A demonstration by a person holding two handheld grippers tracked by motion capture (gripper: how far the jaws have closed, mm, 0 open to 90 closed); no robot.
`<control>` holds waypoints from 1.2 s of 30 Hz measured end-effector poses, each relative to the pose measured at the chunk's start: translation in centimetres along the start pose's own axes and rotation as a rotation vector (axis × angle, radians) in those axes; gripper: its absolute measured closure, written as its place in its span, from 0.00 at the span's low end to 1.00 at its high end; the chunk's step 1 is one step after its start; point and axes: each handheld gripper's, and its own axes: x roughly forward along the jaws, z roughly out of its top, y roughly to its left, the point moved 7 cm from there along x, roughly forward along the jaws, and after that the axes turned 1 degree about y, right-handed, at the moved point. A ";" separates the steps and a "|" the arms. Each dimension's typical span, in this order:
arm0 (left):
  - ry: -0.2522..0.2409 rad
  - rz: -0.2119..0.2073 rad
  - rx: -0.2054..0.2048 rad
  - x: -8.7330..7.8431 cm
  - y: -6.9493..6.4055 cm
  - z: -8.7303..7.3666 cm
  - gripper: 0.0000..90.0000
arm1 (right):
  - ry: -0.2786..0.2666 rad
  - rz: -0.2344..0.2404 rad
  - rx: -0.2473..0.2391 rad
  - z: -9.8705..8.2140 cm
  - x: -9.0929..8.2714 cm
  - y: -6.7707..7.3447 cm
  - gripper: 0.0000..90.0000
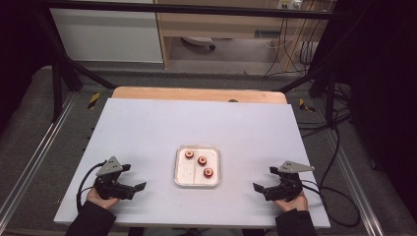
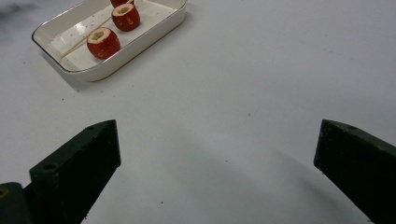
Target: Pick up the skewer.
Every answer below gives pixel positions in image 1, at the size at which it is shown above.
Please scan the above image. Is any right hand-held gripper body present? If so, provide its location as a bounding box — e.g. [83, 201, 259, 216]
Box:
[263, 160, 316, 203]

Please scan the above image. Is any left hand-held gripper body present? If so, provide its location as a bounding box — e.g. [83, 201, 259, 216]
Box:
[93, 155, 136, 201]

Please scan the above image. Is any clear square tray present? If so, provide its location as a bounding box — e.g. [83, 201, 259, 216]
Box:
[173, 145, 221, 189]

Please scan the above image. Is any person's left hand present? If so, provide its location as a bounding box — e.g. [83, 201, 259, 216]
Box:
[86, 187, 121, 210]

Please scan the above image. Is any person's right hand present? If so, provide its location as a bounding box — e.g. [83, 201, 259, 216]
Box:
[274, 191, 310, 212]

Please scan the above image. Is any light wooden table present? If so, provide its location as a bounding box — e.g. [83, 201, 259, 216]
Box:
[111, 86, 289, 105]

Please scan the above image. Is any white cabinet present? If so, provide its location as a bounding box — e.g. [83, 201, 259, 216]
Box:
[49, 0, 164, 64]

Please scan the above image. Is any black curtain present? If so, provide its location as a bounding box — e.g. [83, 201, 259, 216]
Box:
[0, 0, 56, 134]
[328, 0, 417, 217]

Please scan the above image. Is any office chair base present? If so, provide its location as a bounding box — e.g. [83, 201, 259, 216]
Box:
[181, 35, 217, 52]

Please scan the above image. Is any light wooden desk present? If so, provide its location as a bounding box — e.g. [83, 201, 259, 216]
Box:
[152, 0, 332, 72]

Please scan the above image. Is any white power socket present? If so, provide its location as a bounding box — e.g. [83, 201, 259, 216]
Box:
[276, 0, 303, 10]

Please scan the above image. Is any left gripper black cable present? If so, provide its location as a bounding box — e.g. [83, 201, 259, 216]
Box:
[76, 160, 108, 211]

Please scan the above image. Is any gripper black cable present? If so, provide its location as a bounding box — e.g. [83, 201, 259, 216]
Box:
[76, 160, 108, 211]
[300, 178, 362, 228]

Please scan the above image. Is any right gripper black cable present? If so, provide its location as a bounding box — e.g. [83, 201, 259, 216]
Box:
[300, 178, 362, 228]

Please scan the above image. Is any aluminium floor rail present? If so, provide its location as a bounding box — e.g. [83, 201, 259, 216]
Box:
[0, 92, 79, 225]
[327, 129, 389, 236]

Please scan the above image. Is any bundle of black cables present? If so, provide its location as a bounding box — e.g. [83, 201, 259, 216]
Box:
[263, 14, 328, 79]

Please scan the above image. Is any black metal frame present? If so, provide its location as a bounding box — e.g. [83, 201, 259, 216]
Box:
[32, 0, 358, 130]

